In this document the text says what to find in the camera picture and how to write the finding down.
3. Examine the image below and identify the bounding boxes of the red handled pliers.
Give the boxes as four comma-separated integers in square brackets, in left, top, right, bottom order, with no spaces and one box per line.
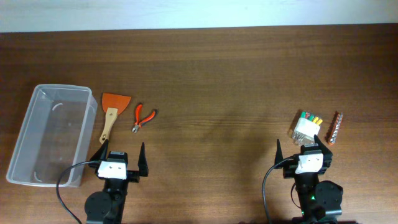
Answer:
[131,103,158,133]

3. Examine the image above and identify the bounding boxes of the clear plastic container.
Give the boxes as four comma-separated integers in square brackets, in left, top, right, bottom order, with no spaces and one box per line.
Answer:
[6,84,98,187]

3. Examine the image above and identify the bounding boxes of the orange socket bit rail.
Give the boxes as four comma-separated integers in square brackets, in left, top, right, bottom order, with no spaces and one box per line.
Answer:
[328,113,344,145]

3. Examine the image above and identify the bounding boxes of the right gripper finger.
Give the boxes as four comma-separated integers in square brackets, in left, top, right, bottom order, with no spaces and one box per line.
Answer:
[314,135,333,159]
[274,139,284,169]

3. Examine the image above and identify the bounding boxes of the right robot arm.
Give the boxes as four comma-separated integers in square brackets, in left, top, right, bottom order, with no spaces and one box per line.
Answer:
[274,136,343,224]

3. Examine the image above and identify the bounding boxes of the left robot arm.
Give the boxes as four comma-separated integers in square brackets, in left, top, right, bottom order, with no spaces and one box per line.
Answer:
[85,140,149,224]

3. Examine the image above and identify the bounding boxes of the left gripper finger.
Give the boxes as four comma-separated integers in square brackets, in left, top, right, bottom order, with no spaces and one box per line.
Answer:
[137,142,149,177]
[90,139,109,161]

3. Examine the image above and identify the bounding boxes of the orange scraper wooden handle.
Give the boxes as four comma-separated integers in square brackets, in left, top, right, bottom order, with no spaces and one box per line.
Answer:
[99,93,131,144]

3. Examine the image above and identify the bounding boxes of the clear case coloured bits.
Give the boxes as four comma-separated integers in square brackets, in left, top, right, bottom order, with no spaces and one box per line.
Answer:
[292,111,323,146]

